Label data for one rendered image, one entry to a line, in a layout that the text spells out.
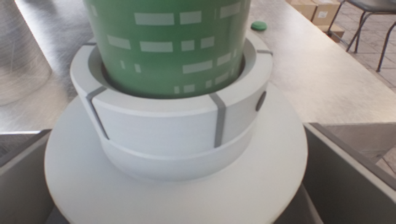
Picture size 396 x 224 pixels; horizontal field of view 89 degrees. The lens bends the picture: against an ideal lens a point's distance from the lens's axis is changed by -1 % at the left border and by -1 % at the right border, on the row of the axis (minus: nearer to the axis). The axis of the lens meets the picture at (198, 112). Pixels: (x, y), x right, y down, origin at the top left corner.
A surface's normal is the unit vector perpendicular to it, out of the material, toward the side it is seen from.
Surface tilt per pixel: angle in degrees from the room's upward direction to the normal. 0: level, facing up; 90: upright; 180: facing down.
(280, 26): 0
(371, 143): 90
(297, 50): 0
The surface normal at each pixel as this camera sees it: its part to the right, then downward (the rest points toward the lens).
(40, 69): 1.00, 0.01
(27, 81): 0.92, 0.27
